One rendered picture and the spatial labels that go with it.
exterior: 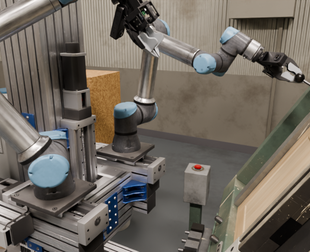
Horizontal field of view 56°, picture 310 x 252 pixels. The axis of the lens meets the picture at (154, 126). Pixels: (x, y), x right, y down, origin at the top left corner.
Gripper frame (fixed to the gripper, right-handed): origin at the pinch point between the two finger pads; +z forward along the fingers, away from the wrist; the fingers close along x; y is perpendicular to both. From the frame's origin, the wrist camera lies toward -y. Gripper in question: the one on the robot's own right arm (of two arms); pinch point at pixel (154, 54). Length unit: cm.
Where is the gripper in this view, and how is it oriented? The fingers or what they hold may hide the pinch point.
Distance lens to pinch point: 94.3
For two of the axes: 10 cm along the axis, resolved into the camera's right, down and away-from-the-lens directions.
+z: 5.6, 7.8, 2.7
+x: 5.0, -5.8, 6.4
